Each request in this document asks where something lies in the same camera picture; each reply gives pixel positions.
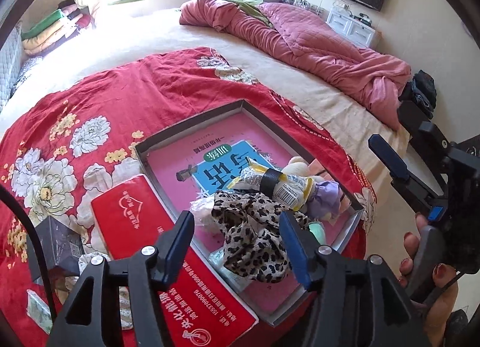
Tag mint green sponge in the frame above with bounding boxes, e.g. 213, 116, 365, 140
308, 221, 327, 245

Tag small clear packet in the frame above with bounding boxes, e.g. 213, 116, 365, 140
190, 195, 221, 235

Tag red tissue pack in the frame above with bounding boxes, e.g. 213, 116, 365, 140
91, 175, 258, 346

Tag leopard print scrunchie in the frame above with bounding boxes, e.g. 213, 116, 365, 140
211, 191, 291, 284

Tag plush toy purple dress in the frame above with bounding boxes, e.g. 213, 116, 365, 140
281, 156, 351, 226

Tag yellow snack packet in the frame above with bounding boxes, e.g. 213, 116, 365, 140
227, 165, 314, 211

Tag green white tissue packet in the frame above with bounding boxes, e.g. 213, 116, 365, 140
26, 289, 53, 335

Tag right hand red nails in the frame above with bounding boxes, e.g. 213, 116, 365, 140
398, 212, 461, 347

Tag dark clothes on chair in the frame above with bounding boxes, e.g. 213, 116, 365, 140
399, 69, 437, 119

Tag pink mask packet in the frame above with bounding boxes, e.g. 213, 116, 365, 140
308, 159, 334, 182

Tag grey shallow box tray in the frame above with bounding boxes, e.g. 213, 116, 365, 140
136, 100, 363, 327

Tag small black box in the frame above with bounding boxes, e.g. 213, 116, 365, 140
35, 216, 84, 281

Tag white drawer cabinet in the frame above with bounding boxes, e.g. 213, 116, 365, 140
326, 8, 382, 49

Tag pink quilted duvet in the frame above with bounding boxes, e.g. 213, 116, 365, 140
179, 0, 411, 131

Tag red floral blanket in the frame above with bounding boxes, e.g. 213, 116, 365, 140
0, 46, 378, 347

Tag green cloth on duvet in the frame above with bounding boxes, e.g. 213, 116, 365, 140
224, 0, 273, 28

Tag beige bed sheet mattress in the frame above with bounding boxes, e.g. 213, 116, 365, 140
1, 8, 408, 205

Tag dark patterned pillow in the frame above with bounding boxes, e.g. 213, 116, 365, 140
10, 56, 43, 97

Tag stack of folded blankets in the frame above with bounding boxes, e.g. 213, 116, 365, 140
21, 0, 93, 57

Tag grey quilted headboard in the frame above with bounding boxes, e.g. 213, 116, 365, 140
0, 22, 23, 111

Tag black cable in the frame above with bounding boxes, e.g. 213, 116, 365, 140
0, 184, 57, 325

